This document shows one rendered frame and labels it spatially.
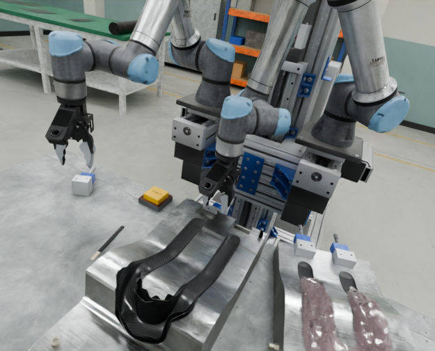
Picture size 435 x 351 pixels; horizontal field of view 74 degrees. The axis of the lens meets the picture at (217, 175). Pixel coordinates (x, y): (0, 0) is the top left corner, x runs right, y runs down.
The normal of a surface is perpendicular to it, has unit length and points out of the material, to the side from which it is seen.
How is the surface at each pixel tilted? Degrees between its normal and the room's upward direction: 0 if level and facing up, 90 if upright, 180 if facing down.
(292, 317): 15
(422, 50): 90
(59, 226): 0
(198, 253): 3
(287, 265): 0
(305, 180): 90
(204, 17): 90
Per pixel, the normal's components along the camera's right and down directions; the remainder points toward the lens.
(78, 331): 0.16, -0.84
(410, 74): -0.37, 0.44
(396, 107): 0.33, 0.62
